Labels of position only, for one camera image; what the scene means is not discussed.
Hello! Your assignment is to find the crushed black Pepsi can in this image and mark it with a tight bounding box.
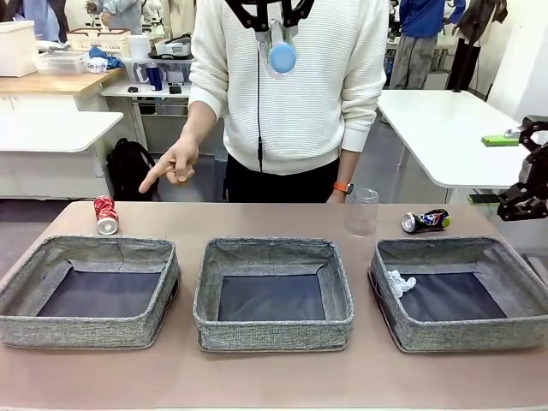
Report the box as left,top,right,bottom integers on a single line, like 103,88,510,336
400,208,452,235

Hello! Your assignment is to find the clear plastic drawer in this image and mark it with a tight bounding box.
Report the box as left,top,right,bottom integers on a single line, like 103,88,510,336
122,58,192,86

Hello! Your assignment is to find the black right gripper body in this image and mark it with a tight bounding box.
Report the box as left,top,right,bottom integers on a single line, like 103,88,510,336
517,145,548,189

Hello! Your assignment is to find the white storage box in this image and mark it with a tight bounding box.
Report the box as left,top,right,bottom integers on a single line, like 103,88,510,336
0,20,39,79

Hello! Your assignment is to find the white crate with cutouts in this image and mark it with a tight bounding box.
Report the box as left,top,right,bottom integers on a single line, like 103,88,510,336
67,28,132,59

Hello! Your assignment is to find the white table with rounded edge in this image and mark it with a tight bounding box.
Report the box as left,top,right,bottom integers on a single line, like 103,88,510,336
0,111,125,201

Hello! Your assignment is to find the background person in blue top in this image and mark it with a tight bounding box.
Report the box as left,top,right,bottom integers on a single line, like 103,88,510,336
390,0,467,91

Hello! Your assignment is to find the clear plastic cup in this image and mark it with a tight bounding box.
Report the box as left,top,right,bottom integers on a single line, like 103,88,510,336
344,188,380,238

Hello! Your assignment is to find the person's right hand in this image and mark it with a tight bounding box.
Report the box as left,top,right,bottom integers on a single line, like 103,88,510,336
139,132,201,194

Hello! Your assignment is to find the clear plastic basket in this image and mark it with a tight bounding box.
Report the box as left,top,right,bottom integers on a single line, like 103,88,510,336
34,51,87,78

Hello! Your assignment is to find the wooden top counter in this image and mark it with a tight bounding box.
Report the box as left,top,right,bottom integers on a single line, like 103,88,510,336
0,67,125,113

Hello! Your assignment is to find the background person in blue shirt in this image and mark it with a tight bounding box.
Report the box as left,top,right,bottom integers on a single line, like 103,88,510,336
21,0,70,45

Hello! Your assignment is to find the white desk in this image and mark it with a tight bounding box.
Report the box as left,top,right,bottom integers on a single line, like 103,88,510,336
100,80,202,155

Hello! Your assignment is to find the blue bottle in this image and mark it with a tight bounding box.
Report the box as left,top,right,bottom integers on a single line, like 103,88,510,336
145,63,164,92

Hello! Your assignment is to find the blue cloth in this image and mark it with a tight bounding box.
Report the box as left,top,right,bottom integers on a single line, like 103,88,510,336
87,45,126,70

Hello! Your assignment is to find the person in white sweater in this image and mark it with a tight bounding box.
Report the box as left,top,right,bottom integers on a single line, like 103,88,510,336
188,0,390,205

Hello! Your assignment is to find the white projector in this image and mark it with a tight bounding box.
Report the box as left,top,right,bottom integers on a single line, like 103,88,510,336
154,33,193,59

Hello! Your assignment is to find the person's right forearm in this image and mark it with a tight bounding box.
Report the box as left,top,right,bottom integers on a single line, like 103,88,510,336
182,101,222,142

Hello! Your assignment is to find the background person in dark jacket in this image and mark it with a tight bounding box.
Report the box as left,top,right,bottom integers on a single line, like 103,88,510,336
446,0,509,92

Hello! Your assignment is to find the black backpack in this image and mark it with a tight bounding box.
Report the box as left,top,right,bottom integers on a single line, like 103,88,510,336
105,138,160,202

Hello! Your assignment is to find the thin black cord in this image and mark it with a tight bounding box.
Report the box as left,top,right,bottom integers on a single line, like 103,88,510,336
255,40,265,174

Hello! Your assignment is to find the white paper ball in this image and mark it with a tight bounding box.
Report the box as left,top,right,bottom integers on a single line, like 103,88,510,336
387,269,418,298

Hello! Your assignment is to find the person's left forearm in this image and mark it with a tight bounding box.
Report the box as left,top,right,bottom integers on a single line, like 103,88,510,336
337,148,365,189

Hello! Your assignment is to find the crushed red soda can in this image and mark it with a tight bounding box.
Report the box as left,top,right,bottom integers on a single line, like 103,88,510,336
92,195,121,236

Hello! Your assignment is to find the background person in light shirt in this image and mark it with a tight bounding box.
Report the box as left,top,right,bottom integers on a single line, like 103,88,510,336
85,0,145,36

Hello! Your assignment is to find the grey fabric basket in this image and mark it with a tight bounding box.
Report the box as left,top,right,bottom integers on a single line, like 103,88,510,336
367,236,548,354
192,237,355,353
0,235,182,350

